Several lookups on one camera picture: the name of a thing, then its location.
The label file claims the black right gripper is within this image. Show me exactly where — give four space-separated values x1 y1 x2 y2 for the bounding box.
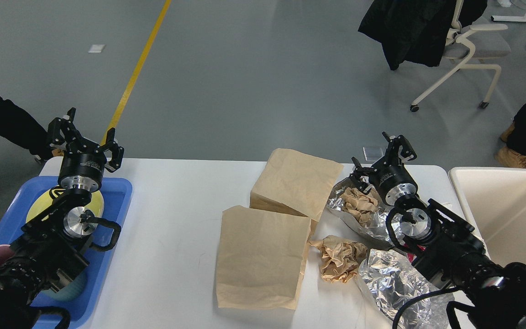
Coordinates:
349 133 418 206

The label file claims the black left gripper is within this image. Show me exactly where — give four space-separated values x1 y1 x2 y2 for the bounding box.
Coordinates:
47 108 125 192

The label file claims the yellow plate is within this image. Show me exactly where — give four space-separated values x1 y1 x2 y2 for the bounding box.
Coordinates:
25 186 105 223

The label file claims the brown paper bag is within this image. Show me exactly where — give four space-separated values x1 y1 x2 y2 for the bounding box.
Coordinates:
250 148 344 235
216 206 311 310

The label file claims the green grey mug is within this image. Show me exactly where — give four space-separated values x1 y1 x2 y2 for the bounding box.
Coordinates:
41 271 88 302

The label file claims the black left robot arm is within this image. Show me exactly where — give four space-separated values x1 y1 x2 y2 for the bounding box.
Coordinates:
0 108 125 329

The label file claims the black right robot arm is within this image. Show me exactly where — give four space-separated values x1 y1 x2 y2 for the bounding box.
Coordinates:
349 133 526 329

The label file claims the crumpled paper in foil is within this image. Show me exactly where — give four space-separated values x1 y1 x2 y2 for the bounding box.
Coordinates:
340 187 379 227

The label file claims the upper aluminium foil sheet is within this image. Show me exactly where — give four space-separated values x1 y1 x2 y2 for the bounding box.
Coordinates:
326 178 396 250

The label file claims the aluminium foil sheet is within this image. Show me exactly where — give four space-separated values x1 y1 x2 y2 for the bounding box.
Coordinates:
326 178 396 250
355 249 454 329

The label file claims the person in black clothes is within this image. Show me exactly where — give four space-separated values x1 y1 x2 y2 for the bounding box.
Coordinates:
0 96 64 162

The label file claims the crumpled brown paper ball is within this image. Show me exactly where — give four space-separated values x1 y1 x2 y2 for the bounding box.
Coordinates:
309 235 368 283

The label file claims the lower aluminium foil sheet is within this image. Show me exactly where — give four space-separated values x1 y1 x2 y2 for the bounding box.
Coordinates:
355 249 454 329

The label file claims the tan boot right side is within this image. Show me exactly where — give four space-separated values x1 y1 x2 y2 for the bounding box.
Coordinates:
494 146 526 169

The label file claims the white plastic bin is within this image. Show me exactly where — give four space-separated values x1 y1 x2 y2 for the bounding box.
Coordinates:
449 167 526 266

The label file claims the black jacket on chair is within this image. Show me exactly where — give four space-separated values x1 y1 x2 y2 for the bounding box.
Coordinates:
358 0 489 71

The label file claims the white office chair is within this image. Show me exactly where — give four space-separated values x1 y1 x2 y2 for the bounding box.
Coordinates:
410 0 510 112

